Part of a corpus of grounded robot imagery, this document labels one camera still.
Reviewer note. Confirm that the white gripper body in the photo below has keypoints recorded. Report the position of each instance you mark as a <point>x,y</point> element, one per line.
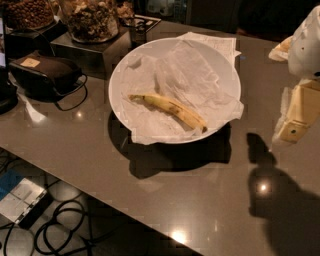
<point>305,50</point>

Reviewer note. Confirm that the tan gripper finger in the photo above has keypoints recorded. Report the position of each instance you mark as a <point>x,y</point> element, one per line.
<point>280,52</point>
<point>299,108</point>

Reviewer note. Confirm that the yellow banana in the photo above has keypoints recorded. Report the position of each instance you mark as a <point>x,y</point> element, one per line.
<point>173,107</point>

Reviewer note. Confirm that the white bowl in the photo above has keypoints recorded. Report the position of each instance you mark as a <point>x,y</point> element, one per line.
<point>140,50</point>

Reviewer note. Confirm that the crumpled white paper liner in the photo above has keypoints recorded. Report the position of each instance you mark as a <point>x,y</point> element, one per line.
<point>186,80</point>

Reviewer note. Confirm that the dark tray with pattern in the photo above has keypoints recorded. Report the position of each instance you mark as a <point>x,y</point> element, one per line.
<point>140,23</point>

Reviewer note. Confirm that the glass jar of granola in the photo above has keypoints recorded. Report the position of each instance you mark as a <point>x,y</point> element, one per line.
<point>90,21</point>

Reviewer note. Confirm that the glass jar of brown nuts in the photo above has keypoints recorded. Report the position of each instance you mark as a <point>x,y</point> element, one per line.
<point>27,14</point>

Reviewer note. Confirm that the black monitor stand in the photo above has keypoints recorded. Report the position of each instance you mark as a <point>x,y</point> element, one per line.
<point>8,92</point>

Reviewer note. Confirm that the white box on floor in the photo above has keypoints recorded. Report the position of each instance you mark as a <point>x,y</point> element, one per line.
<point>19,198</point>

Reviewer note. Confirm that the dark metal pedestal box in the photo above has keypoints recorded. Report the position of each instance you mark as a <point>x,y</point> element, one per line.
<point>95,60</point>

